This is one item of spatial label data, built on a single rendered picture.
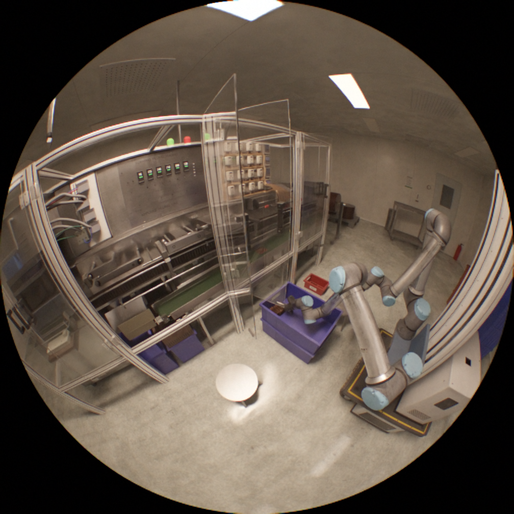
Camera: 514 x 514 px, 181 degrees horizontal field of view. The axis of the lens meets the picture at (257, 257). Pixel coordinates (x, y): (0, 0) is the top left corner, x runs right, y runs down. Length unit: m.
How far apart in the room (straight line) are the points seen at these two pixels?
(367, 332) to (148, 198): 1.58
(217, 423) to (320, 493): 1.04
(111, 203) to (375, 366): 1.79
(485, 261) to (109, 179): 2.25
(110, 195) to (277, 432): 2.11
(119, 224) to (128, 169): 0.42
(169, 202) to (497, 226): 2.08
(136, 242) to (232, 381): 1.24
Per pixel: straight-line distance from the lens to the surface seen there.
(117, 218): 1.38
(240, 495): 1.65
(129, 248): 1.36
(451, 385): 1.08
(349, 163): 5.62
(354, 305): 0.75
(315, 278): 2.22
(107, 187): 1.38
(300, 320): 1.54
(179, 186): 1.43
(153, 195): 1.38
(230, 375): 1.29
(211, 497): 1.72
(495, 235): 1.07
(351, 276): 0.77
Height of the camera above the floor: 1.46
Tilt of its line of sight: 32 degrees down
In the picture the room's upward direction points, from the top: 3 degrees counter-clockwise
